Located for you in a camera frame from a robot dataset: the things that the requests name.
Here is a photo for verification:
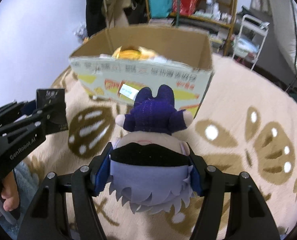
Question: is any purple-clothed doll plush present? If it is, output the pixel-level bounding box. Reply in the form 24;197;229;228
109;85;194;214

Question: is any yellow dog plush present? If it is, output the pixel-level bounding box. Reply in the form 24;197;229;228
112;46;158;60

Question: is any person's left hand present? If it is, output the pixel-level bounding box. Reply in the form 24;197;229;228
0;171;20;212

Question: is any beige patterned blanket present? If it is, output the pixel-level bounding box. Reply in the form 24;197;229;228
25;55;297;239

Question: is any beige coat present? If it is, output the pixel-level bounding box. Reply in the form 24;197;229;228
102;0;131;29

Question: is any cardboard box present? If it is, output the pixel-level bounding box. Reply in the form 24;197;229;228
69;24;213;115

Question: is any green pole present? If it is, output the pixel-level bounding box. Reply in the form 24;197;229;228
176;0;181;28

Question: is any white rolling cart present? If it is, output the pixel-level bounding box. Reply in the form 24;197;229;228
232;14;270;70

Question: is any wooden bookshelf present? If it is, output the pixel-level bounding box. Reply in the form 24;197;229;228
146;0;238;55

